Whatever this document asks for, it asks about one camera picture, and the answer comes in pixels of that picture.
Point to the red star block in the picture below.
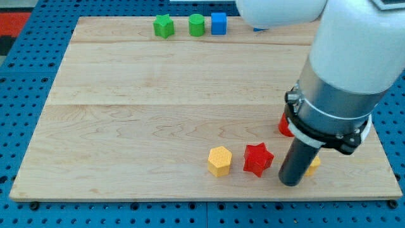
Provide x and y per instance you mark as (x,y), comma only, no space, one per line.
(257,159)

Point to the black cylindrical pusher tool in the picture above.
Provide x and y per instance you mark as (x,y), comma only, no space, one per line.
(296,162)

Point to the yellow block behind tool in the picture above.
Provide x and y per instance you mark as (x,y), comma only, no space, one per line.
(313,167)

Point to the red cylinder block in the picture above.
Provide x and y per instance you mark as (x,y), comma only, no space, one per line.
(283,126)

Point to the green cylinder block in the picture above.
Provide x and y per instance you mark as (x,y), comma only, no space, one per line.
(196,25)

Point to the blue cube block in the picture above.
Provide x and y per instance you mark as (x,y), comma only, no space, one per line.
(218,23)

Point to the yellow hexagon block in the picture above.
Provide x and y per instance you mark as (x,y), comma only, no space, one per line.
(219,161)

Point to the blue perforated mat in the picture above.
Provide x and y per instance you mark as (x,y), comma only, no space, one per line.
(34,38)

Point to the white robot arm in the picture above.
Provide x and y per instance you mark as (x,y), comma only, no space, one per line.
(356,56)

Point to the blue block behind arm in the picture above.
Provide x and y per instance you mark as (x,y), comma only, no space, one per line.
(259,29)

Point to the green star block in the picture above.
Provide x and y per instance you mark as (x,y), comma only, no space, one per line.
(163,26)

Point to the wooden board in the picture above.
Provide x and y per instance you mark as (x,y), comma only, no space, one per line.
(132,117)

